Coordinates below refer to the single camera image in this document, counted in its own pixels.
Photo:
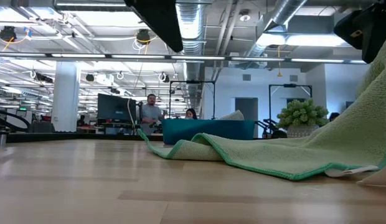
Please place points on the silver spiral duct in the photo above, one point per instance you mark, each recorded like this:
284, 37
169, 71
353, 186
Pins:
286, 11
191, 21

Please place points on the long linear ceiling light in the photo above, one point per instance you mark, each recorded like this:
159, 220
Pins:
196, 57

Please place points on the green spiky artificial plant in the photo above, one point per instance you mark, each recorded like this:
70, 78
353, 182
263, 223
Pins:
302, 113

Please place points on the white pillar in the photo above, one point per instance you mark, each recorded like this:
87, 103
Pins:
65, 96

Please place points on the teal plastic bin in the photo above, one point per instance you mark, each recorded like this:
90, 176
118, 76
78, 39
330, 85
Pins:
196, 129

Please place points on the person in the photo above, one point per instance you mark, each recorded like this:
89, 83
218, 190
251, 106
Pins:
334, 116
81, 121
151, 113
191, 113

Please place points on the silver metal cylinder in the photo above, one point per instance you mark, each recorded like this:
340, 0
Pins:
2, 140

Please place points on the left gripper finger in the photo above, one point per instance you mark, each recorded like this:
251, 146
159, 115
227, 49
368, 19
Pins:
158, 21

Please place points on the gray door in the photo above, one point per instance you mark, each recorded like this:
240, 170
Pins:
246, 109

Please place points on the black background gantry frame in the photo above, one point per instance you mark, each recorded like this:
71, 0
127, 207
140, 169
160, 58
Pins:
289, 85

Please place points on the green microfiber towel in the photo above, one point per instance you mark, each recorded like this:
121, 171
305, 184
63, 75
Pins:
274, 155

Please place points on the gray waffle microfiber towel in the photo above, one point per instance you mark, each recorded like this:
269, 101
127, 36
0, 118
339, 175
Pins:
235, 116

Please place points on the black aluminium table frame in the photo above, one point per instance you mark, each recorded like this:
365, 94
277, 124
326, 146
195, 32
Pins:
71, 137

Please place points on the black background robot arm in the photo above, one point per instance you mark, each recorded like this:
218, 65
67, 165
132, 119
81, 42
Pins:
278, 133

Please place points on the black background monitor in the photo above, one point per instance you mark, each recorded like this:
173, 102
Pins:
115, 107

